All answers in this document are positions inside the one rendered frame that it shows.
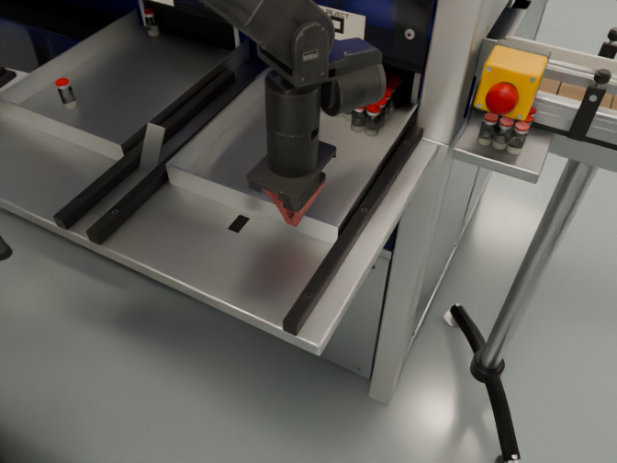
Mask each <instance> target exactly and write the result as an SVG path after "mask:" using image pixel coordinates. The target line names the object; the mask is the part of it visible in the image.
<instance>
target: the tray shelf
mask: <svg viewBox="0 0 617 463"><path fill-rule="evenodd" d="M268 66H269V65H268V64H267V63H265V62H259V61H256V60H253V59H250V58H249V59H248V60H247V61H246V62H245V63H244V64H242V65H241V66H240V67H239V68H238V69H237V70H235V71H234V73H235V82H234V83H233V84H232V85H231V86H229V87H228V88H227V89H226V90H225V91H224V92H223V93H221V94H220V95H219V96H218V97H217V98H216V99H215V100H213V101H212V102H211V103H210V104H209V105H208V106H207V107H205V108H204V109H203V110H202V111H201V112H200V113H199V114H197V115H196V116H195V117H194V118H193V119H192V120H191V121H189V122H188V123H187V124H186V125H185V126H184V127H183V128H182V129H180V130H179V131H178V132H177V133H176V134H175V135H174V136H173V137H172V138H171V139H170V140H169V141H168V142H166V143H165V144H164V145H163V146H162V150H161V155H160V160H159V164H160V163H161V162H162V161H163V160H164V159H165V158H166V157H168V156H169V155H170V154H171V153H172V152H173V151H174V150H175V149H176V148H178V147H179V146H180V145H181V144H182V143H183V142H184V141H185V140H186V139H188V138H189V137H190V136H191V135H192V134H193V133H194V132H195V131H196V130H197V129H199V128H200V127H201V126H202V125H203V124H204V123H205V122H206V121H207V120H208V119H210V118H211V117H212V116H213V115H214V114H215V113H216V112H217V111H218V110H220V109H221V108H222V107H223V106H224V105H225V104H226V103H227V102H228V101H229V100H231V99H232V98H233V97H234V96H235V95H236V94H237V93H238V92H239V91H241V90H242V89H243V87H245V86H246V85H247V84H248V83H249V82H250V81H251V80H252V79H253V78H257V77H258V76H259V75H260V74H261V73H262V72H263V71H264V70H265V69H266V68H267V67H268ZM439 147H440V145H439V144H438V143H435V142H432V141H427V140H424V139H421V140H420V142H419V143H418V145H417V147H416V148H415V150H414V151H413V153H412V155H411V156H410V158H409V159H408V161H407V162H406V164H405V165H404V167H403V168H402V170H401V172H400V173H399V175H398V177H397V178H396V180H395V182H394V183H393V185H392V186H391V188H390V189H389V190H388V192H387V194H386V195H385V197H384V199H383V200H382V202H381V203H380V205H379V206H378V208H377V210H376V212H375V213H374V215H373V217H372V218H371V220H370V221H369V222H368V223H367V225H366V227H365V229H364V230H363V232H362V234H361V235H360V237H359V238H358V240H357V241H356V243H355V245H354V246H353V248H352V250H351V252H350V253H349V254H348V255H347V257H346V258H345V260H344V262H343V263H342V265H341V267H340V269H339V270H338V272H337V273H336V275H335V276H334V278H333V280H332V281H331V283H330V284H329V285H328V287H327V289H326V290H325V292H324V293H323V295H322V297H321V298H320V300H319V302H318V303H317V305H316V307H315V308H314V310H313V311H312V313H311V314H310V315H309V317H308V319H307V320H306V322H305V324H304V325H303V327H302V328H301V330H300V332H299V333H298V335H297V336H295V335H292V334H290V333H287V332H285V331H284V330H283V319H284V318H285V317H286V315H287V314H288V312H289V311H290V309H291V308H292V306H293V305H294V303H295V302H296V300H297V298H298V297H299V295H300V294H301V292H302V291H303V289H304V288H305V286H306V285H307V284H308V282H309V281H310V279H311V278H312V276H313V275H314V273H315V272H316V270H317V269H318V267H319V266H320V264H321V262H322V261H323V259H324V258H325V256H326V255H327V253H328V252H329V250H330V249H331V248H332V245H331V244H329V243H325V242H323V241H320V240H318V239H315V238H312V237H310V236H307V235H305V234H303V233H300V232H297V231H293V230H291V229H288V228H286V227H284V226H281V225H278V224H276V223H273V222H271V221H269V220H264V219H262V218H259V217H257V216H254V215H252V214H250V213H247V212H244V211H242V210H239V209H235V208H233V207H230V206H228V205H225V204H223V203H220V202H217V201H216V200H213V199H210V198H206V197H203V196H201V195H198V194H196V193H194V192H191V191H189V190H186V189H183V188H181V187H179V186H175V185H172V184H170V181H169V180H168V181H167V182H166V183H165V184H164V185H163V186H161V187H160V188H159V189H158V190H157V191H156V192H155V193H154V194H153V195H152V196H151V197H150V198H149V199H148V200H147V201H146V202H145V203H144V204H143V205H142V206H140V207H139V208H138V209H137V210H136V211H135V212H134V213H133V214H132V215H131V216H130V217H129V218H128V219H127V220H126V221H125V222H124V223H123V224H121V225H120V226H119V227H118V228H117V229H116V230H115V231H114V232H113V233H112V234H111V235H110V236H109V237H108V238H107V239H106V240H105V241H104V242H103V243H101V244H100V245H97V244H95V243H92V242H90V241H89V238H88V236H87V234H86V231H87V230H88V229H89V228H90V227H91V226H92V225H93V224H94V223H96V222H97V221H98V220H99V219H100V218H98V217H97V216H94V215H92V214H91V213H90V212H92V211H93V210H94V209H95V208H96V207H97V206H98V205H99V204H101V203H102V202H103V201H104V200H105V199H106V198H107V197H109V196H110V195H111V194H112V193H113V192H114V191H115V190H116V189H117V188H119V187H120V186H121V185H122V184H123V183H124V182H125V181H126V180H128V179H129V178H130V177H131V176H132V175H133V174H134V173H136V172H137V171H138V170H139V167H138V168H137V169H136V170H135V171H133V172H132V173H131V174H130V175H129V176H128V177H126V178H125V179H124V180H123V181H122V182H121V183H120V184H119V185H117V186H116V187H115V188H114V189H113V190H112V191H110V192H109V193H108V194H107V195H106V196H105V197H104V198H102V199H101V200H100V201H99V202H98V203H97V204H96V205H95V206H93V207H92V208H91V209H90V210H89V211H88V212H86V213H85V214H84V215H83V217H82V218H81V219H79V220H78V221H77V222H76V223H75V224H74V225H73V226H72V227H70V228H69V229H68V230H67V231H66V230H65V229H63V228H60V227H58V226H57V224H56V222H55V220H54V218H53V216H54V215H55V214H56V213H57V212H58V211H60V210H61V209H62V208H63V207H64V206H66V205H67V204H68V203H69V202H70V201H72V200H73V199H74V198H75V197H76V196H78V195H79V194H80V193H81V192H82V191H84V190H85V189H86V188H87V187H88V186H90V185H91V184H92V183H93V182H94V181H96V179H97V178H98V177H99V176H101V175H102V174H103V173H104V172H105V171H107V170H108V169H109V168H110V167H111V166H112V165H114V164H115V163H116V162H117V160H114V159H112V158H109V157H107V156H105V155H102V154H100V153H97V152H93V151H91V150H88V149H86V148H84V147H82V146H79V145H76V144H74V143H71V142H69V141H66V140H63V139H61V138H58V137H56V136H53V135H50V134H49V133H46V132H44V131H41V130H37V129H35V128H32V127H30V126H28V125H25V124H23V123H20V122H18V121H15V120H13V119H10V118H7V117H5V116H2V115H1V114H0V208H2V209H6V210H8V211H10V212H12V213H14V214H16V215H18V216H20V217H22V218H24V219H26V220H29V221H31V222H34V223H36V224H38V225H39V226H41V227H43V228H45V229H48V230H50V231H52V232H55V233H57V234H59V235H60V236H63V237H65V238H67V239H69V240H71V241H73V242H75V243H79V244H81V245H82V246H84V247H86V248H88V249H91V250H93V251H95V252H97V253H99V254H101V255H103V256H106V257H108V258H110V259H112V260H114V261H116V262H118V263H121V264H122V265H125V266H127V267H129V268H131V269H133V270H136V271H138V272H140V273H142V274H143V275H145V276H147V277H151V278H153V279H155V280H157V281H159V282H161V283H164V284H165V285H167V286H169V287H171V288H174V289H176V290H179V291H181V292H183V293H185V294H186V295H188V296H190V297H193V298H195V299H198V300H200V301H202V302H204V303H206V304H208V305H210V306H212V307H214V308H216V309H218V310H220V311H224V312H226V313H228V314H229V315H231V316H233V317H236V318H238V319H240V320H242V321H244V322H247V323H249V324H251V325H253V326H255V327H257V328H259V329H261V330H263V331H266V332H268V333H270V334H272V335H274V336H276V337H278V338H281V339H283V340H285V341H287V342H289V343H291V344H294V345H296V346H298V347H300V348H302V349H304V350H306V351H309V352H310V353H312V354H314V355H316V356H320V355H321V353H322V352H323V350H324V348H325V346H326V345H327V343H328V342H329V341H330V339H331V336H332V335H333V333H334V331H335V330H336V328H337V326H338V324H339V323H340V321H341V319H342V317H343V315H344V313H345V312H346V311H347V309H348V307H349V306H350V304H351V302H352V301H353V298H354V296H355V295H356V293H357V291H358V290H359V288H360V287H361V285H362V284H363V282H364V280H365V278H366V276H367V274H368V273H369V271H370V269H371V268H372V266H373V264H374V262H375V261H376V259H377V258H378V256H379V254H380V252H381V251H382V249H383V247H384V245H385V244H386V242H387V240H388V238H389V236H390V234H391V233H392V232H393V230H394V229H395V227H396V225H397V223H398V221H399V219H400V218H401V216H402V214H403V212H404V211H405V209H406V207H407V206H408V204H409V202H410V201H411V199H412V197H413V196H414V194H415V192H416V190H417V189H418V187H419V185H420V183H421V181H422V179H423V178H424V176H425V175H426V173H427V172H428V170H429V168H430V167H431V165H432V162H433V161H434V159H435V157H436V156H437V154H438V151H439ZM159 164H158V165H159ZM239 215H242V216H244V217H247V218H249V220H248V221H247V223H246V224H245V225H244V226H243V227H242V229H241V230H240V231H239V232H235V231H231V230H229V229H228V228H229V226H230V225H231V224H232V223H233V222H234V221H235V220H236V218H237V217H238V216H239Z"/></svg>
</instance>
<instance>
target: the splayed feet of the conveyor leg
mask: <svg viewBox="0 0 617 463"><path fill-rule="evenodd" d="M443 319H444V321H445V323H446V324H447V325H449V326H451V327H455V328H456V327H460V329H461V331H462V332H463V334H464V335H465V337H466V340H467V341H468V342H469V344H470V347H471V349H472V351H473V353H474V356H473V358H472V361H471V363H470V372H471V374H472V376H473V377H474V378H475V379H476V380H477V381H479V382H481V383H484V384H485V385H486V388H487V391H488V396H489V400H490V404H491V407H492V411H493V415H494V420H495V424H496V428H497V432H498V437H499V444H500V449H501V453H502V455H499V456H498V457H497V458H496V460H495V463H518V462H517V460H518V459H521V456H520V452H519V448H518V444H517V440H516V435H515V432H514V428H513V423H512V419H511V415H510V408H509V404H508V401H507V398H506V394H505V391H504V389H503V386H502V382H501V379H500V376H501V374H502V372H503V370H504V367H505V362H504V359H503V358H502V360H501V362H500V364H499V366H498V367H497V368H495V369H488V368H485V367H483V366H482V365H481V363H480V360H479V358H480V356H481V353H482V351H483V349H484V347H485V344H486V342H485V340H484V338H483V336H482V334H481V332H480V331H479V330H478V328H477V326H476V325H475V323H474V322H473V320H472V319H471V317H470V316H469V314H468V313H467V311H466V310H465V308H464V307H463V305H461V304H459V303H456V304H455V305H454V306H452V307H451V309H450V310H448V311H447V312H446V313H445V314H444V316H443Z"/></svg>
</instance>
